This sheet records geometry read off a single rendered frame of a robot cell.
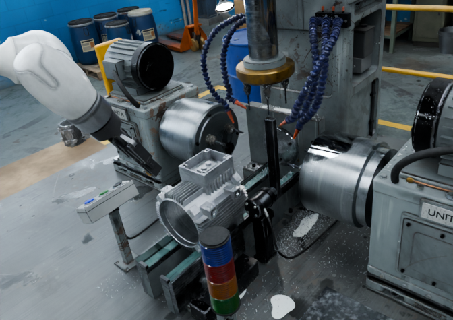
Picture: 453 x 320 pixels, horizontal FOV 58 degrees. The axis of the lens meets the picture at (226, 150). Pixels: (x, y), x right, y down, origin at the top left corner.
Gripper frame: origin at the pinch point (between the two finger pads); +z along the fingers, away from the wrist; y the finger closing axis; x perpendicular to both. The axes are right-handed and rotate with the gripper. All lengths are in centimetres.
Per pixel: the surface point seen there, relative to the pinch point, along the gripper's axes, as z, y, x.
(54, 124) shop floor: 162, 350, -42
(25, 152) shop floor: 137, 313, 2
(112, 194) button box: 8.2, 14.8, 10.4
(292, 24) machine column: 13, -4, -65
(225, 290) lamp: 1.0, -38.3, 17.1
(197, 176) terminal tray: 9.8, -8.3, -4.6
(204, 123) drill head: 24.2, 15.3, -27.4
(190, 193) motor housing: 10.2, -8.7, 0.2
